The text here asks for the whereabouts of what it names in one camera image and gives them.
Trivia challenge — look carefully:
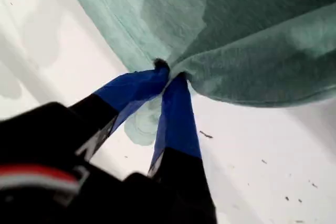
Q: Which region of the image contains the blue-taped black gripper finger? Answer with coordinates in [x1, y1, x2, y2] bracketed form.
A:
[146, 71, 218, 224]
[67, 58, 171, 162]

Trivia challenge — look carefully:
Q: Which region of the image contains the pale green T-shirt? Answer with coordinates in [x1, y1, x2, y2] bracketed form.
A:
[56, 0, 336, 147]

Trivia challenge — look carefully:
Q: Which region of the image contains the red and white wire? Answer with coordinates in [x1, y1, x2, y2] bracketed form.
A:
[0, 164, 81, 195]

